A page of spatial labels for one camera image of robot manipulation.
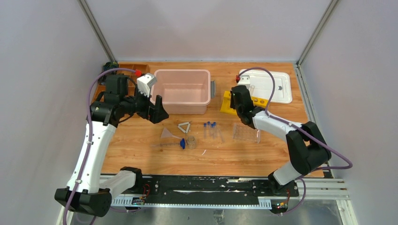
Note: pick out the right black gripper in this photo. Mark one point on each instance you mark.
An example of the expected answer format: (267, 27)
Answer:
(232, 102)

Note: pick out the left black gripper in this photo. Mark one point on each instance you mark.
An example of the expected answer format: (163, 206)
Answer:
(149, 109)

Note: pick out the clear glass test tube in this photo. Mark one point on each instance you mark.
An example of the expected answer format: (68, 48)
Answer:
(220, 134)
(251, 90)

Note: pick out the blue capped test tube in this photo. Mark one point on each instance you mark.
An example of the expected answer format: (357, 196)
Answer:
(209, 128)
(205, 130)
(212, 130)

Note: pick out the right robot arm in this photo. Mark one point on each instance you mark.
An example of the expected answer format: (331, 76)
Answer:
(306, 145)

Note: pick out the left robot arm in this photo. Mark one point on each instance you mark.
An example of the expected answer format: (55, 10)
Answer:
(84, 192)

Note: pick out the yellow test tube rack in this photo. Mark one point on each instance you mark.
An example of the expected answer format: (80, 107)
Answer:
(225, 107)

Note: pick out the clear plastic funnel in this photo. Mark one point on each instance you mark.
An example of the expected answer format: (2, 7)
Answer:
(167, 134)

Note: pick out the white plastic lid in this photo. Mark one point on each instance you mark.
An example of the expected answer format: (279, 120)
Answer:
(277, 87)

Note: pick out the clay pipe triangle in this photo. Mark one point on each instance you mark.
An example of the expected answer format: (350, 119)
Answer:
(184, 127)

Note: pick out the clear well plate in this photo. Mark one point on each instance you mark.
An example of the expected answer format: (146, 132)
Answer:
(242, 132)

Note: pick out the pink plastic bin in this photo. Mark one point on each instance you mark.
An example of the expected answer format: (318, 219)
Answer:
(183, 91)

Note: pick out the small glass jar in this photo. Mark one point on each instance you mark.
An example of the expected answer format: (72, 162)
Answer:
(191, 142)

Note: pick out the wooden compartment tray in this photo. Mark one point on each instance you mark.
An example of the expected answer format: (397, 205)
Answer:
(136, 66)

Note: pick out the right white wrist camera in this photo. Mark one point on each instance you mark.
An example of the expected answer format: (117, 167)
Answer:
(244, 80)

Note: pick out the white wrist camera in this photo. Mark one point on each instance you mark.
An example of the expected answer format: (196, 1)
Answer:
(244, 80)
(145, 83)

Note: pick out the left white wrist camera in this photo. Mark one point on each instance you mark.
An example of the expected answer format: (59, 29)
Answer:
(145, 83)

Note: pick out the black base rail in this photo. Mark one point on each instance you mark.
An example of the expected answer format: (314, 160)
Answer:
(205, 192)

